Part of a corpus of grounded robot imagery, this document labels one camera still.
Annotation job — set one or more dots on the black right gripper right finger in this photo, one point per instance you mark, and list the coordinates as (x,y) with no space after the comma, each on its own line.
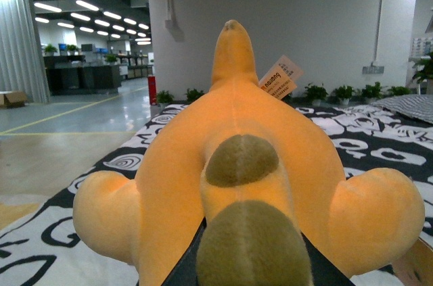
(324,273)

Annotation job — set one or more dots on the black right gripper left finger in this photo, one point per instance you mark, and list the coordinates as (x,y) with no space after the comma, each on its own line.
(184,273)

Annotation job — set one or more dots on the orange plush toy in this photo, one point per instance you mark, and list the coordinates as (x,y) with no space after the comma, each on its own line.
(262,177)

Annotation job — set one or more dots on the potted green plant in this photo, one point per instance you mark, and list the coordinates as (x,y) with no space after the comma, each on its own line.
(193,95)
(164,98)
(344,94)
(315,94)
(371,93)

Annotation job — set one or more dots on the striped grey pillow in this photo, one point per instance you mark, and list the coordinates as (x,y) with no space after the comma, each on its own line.
(414,106)

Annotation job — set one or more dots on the paper hang tag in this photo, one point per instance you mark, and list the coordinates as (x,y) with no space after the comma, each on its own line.
(281,79)

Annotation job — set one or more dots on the dark office counter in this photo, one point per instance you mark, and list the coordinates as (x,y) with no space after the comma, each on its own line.
(72,75)

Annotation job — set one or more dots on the cardboard box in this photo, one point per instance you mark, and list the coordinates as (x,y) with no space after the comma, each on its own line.
(12,99)

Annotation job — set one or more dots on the grey curtain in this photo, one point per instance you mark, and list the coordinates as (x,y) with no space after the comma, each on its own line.
(22,65)

